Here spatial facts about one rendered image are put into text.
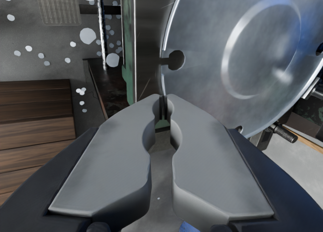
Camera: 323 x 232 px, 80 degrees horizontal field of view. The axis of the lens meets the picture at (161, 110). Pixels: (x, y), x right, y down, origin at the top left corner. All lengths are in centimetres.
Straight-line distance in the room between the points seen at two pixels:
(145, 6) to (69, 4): 62
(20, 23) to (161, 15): 83
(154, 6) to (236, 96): 17
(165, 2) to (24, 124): 62
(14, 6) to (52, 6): 21
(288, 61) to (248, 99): 7
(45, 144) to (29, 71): 38
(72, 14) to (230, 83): 65
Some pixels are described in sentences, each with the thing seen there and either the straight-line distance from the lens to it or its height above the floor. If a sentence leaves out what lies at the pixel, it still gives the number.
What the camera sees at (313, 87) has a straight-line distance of 42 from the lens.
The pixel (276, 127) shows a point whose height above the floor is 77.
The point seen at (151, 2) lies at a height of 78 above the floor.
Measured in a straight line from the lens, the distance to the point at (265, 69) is 30.
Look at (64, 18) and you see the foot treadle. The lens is 81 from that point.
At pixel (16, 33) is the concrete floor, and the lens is 100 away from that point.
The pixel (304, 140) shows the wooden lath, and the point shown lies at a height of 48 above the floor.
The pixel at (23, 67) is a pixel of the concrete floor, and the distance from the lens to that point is 103.
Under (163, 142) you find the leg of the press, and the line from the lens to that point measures 47.
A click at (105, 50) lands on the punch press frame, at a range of 81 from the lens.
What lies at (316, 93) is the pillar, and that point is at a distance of 47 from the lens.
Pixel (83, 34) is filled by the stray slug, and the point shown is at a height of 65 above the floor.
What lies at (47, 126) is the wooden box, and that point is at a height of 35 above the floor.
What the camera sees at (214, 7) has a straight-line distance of 23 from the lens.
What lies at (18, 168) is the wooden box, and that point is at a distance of 85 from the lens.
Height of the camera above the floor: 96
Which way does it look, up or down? 51 degrees down
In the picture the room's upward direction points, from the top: 141 degrees clockwise
